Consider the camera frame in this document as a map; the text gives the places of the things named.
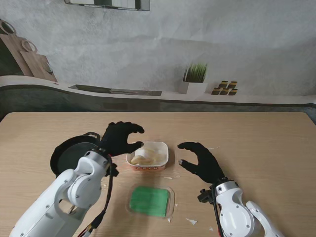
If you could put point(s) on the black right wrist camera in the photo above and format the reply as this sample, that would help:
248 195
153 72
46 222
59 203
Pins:
204 196

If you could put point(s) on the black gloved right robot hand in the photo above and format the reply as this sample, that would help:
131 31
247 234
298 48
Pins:
207 166

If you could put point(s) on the white paper food container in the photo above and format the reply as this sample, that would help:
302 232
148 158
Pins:
163 150

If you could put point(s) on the dark flat cooktop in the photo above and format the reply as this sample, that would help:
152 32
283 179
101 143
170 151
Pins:
111 90

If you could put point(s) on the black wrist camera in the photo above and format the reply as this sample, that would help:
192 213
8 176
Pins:
204 196
112 170

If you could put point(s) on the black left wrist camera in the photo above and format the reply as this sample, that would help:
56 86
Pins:
112 170

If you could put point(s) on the small brown spice jar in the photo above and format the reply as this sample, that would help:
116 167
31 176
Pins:
232 91
232 84
224 91
224 84
216 91

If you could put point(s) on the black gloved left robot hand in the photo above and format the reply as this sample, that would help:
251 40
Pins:
116 140

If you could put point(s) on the dark framed wall shelf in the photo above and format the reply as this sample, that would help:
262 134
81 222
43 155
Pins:
106 3

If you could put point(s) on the black cast iron skillet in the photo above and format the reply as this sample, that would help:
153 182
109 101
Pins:
64 153

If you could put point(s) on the small wooden cutting board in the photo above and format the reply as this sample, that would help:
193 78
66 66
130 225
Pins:
37 66

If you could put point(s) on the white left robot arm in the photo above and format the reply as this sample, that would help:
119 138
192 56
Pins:
61 197

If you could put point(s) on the large wooden cutting board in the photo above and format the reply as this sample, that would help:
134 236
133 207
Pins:
12 49

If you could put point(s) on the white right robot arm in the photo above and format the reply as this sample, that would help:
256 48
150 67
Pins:
234 212

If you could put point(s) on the potted grass plant white pot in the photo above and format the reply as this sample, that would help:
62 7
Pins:
195 76

